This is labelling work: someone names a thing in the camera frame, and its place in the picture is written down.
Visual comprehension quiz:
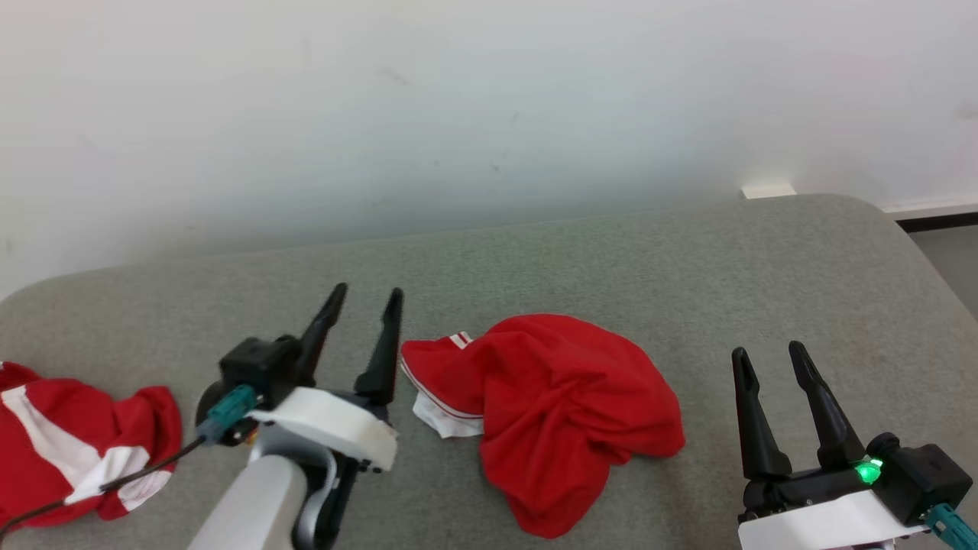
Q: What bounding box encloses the black cable teal plug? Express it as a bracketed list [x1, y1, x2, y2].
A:
[922, 503, 978, 550]
[0, 384, 257, 535]

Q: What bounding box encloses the red shirt with black number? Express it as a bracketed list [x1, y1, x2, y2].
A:
[400, 313, 686, 539]

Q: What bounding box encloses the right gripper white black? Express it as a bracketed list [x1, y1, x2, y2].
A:
[730, 341, 930, 550]

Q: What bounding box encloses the red garment with white stripe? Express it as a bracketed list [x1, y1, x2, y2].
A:
[0, 361, 183, 529]

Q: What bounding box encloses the right black cable teal plug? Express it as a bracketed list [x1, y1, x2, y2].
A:
[922, 503, 978, 550]

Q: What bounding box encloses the left black cable teal plug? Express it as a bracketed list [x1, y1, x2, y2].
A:
[0, 384, 257, 535]

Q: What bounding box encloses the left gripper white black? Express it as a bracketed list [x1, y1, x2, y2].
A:
[248, 283, 405, 550]

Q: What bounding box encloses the white skirting board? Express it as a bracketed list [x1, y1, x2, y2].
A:
[881, 199, 978, 221]

